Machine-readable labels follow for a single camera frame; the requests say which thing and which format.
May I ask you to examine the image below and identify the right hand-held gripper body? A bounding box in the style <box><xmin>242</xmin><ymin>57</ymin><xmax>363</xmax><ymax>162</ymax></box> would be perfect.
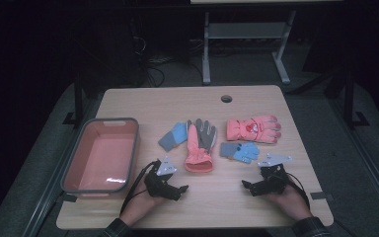
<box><xmin>254</xmin><ymin>152</ymin><xmax>294</xmax><ymax>198</ymax></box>

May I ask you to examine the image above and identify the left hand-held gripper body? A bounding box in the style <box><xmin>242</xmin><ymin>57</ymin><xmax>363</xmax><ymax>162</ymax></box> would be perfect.
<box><xmin>143</xmin><ymin>155</ymin><xmax>183</xmax><ymax>202</ymax></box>

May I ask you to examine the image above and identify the blue knit glove grey cuff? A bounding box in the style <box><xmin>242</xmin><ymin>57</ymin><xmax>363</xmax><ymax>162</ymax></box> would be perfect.
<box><xmin>219</xmin><ymin>141</ymin><xmax>261</xmax><ymax>165</ymax></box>
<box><xmin>157</xmin><ymin>119</ymin><xmax>192</xmax><ymax>152</ymax></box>

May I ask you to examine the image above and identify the pink ski glove grey palm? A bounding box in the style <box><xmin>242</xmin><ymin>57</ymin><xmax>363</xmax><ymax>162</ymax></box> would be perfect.
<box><xmin>184</xmin><ymin>118</ymin><xmax>218</xmax><ymax>174</ymax></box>

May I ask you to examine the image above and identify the pink plastic basin grey rim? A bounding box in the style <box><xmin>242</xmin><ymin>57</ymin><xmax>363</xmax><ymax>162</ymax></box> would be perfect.
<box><xmin>59</xmin><ymin>117</ymin><xmax>140</xmax><ymax>198</ymax></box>

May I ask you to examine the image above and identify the person's left hand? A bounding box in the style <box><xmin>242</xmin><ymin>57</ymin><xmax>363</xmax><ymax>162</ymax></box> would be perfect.
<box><xmin>119</xmin><ymin>177</ymin><xmax>166</xmax><ymax>228</ymax></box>

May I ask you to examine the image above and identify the person's right hand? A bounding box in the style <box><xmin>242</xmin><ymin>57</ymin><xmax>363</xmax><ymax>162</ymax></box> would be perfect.
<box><xmin>262</xmin><ymin>181</ymin><xmax>314</xmax><ymax>222</ymax></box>

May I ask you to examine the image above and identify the grey tape strip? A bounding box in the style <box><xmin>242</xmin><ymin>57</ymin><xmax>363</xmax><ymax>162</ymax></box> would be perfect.
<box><xmin>61</xmin><ymin>193</ymin><xmax>79</xmax><ymax>203</ymax></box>
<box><xmin>309</xmin><ymin>191</ymin><xmax>335</xmax><ymax>202</ymax></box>

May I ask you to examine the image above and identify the pink ski glove red print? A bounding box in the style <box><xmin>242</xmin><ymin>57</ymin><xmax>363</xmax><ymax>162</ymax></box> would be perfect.
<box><xmin>225</xmin><ymin>115</ymin><xmax>282</xmax><ymax>145</ymax></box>

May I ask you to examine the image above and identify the grey metal stand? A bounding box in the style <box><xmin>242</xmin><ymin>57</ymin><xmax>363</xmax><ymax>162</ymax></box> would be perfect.
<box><xmin>201</xmin><ymin>9</ymin><xmax>297</xmax><ymax>86</ymax></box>

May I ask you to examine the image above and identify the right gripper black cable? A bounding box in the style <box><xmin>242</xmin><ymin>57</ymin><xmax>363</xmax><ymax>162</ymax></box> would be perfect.
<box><xmin>283</xmin><ymin>171</ymin><xmax>311</xmax><ymax>210</ymax></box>

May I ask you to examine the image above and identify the aluminium frame rail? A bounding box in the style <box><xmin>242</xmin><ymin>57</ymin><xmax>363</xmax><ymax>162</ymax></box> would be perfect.
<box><xmin>22</xmin><ymin>97</ymin><xmax>104</xmax><ymax>237</ymax></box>
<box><xmin>328</xmin><ymin>97</ymin><xmax>379</xmax><ymax>220</ymax></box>

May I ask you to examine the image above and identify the tangle of floor cables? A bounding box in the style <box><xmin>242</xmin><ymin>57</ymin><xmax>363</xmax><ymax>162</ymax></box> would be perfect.
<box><xmin>128</xmin><ymin>16</ymin><xmax>205</xmax><ymax>89</ymax></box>

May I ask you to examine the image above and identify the black metal post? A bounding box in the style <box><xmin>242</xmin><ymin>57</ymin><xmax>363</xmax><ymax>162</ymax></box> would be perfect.
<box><xmin>73</xmin><ymin>73</ymin><xmax>84</xmax><ymax>128</ymax></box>

